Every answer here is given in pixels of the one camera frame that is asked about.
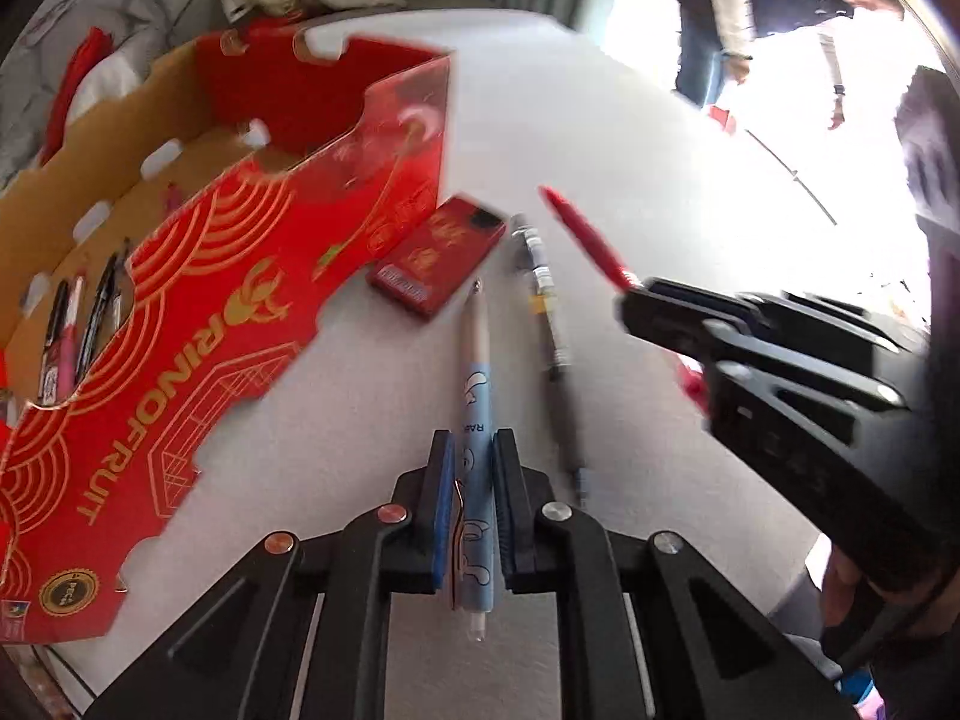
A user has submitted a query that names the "grey printed blanket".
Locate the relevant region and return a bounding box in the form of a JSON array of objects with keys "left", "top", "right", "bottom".
[{"left": 0, "top": 0, "right": 170, "bottom": 188}]

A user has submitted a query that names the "person's right hand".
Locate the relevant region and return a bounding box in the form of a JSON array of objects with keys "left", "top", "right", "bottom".
[{"left": 817, "top": 538, "right": 872, "bottom": 674}]

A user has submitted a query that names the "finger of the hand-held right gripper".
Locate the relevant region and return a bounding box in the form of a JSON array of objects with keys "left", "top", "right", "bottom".
[
  {"left": 613, "top": 291, "right": 911, "bottom": 542},
  {"left": 637, "top": 276, "right": 931, "bottom": 362}
]

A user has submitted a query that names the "white cloth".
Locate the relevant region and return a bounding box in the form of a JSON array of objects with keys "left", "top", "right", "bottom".
[{"left": 71, "top": 52, "right": 158, "bottom": 136}]

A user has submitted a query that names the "small red box gold print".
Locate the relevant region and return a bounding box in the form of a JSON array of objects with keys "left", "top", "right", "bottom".
[{"left": 366, "top": 195, "right": 507, "bottom": 323}]

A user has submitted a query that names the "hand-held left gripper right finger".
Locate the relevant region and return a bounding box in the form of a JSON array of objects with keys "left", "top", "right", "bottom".
[{"left": 491, "top": 429, "right": 856, "bottom": 720}]

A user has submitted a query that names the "pink blue shoe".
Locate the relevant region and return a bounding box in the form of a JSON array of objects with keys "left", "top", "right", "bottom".
[{"left": 840, "top": 679, "right": 897, "bottom": 720}]

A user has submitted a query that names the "blue white cartoon pen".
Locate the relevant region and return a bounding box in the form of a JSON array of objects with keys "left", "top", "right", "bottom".
[{"left": 448, "top": 279, "right": 500, "bottom": 644}]

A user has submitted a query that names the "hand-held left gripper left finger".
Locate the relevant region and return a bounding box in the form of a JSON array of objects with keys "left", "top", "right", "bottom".
[{"left": 82, "top": 429, "right": 458, "bottom": 720}]

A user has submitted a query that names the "sliding door frame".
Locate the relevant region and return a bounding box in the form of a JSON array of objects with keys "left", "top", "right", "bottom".
[{"left": 742, "top": 127, "right": 839, "bottom": 227}]

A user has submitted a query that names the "black marker pen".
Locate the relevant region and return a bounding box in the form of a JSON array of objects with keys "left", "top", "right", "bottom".
[{"left": 75, "top": 251, "right": 121, "bottom": 383}]

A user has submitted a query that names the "red cardboard fruit box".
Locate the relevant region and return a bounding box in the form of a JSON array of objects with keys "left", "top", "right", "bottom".
[{"left": 0, "top": 22, "right": 457, "bottom": 646}]

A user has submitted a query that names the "red cloth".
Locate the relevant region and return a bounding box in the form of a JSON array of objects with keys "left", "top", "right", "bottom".
[{"left": 41, "top": 26, "right": 113, "bottom": 166}]

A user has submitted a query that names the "clear black gel pen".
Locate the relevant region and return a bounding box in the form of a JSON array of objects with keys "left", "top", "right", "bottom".
[{"left": 510, "top": 214, "right": 593, "bottom": 507}]

